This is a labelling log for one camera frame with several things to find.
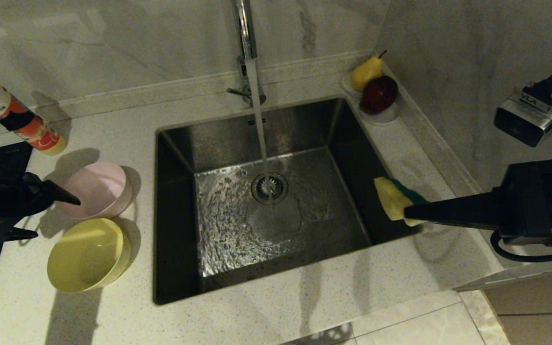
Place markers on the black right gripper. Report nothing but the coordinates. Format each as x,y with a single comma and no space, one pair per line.
544,206

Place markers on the green yellow sponge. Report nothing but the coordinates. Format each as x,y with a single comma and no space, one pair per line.
393,199

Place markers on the pink plastic bowl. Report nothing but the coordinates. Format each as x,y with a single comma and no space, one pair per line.
98,187

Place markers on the orange white dish soap bottle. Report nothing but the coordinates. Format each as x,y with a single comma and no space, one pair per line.
12,112

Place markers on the chrome faucet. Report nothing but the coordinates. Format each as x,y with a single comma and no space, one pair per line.
245,28

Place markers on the stainless steel sink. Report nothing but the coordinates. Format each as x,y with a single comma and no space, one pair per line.
324,230

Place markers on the yellow plastic bowl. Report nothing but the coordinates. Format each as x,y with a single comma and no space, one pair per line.
86,256

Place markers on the small white dish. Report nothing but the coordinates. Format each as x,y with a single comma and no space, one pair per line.
345,86
382,119

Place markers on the dark red apple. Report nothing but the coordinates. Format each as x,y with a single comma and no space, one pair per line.
378,95

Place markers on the yellow pear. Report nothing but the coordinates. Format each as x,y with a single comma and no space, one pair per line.
365,74

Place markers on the round metal drain strainer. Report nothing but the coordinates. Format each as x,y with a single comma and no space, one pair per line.
278,189

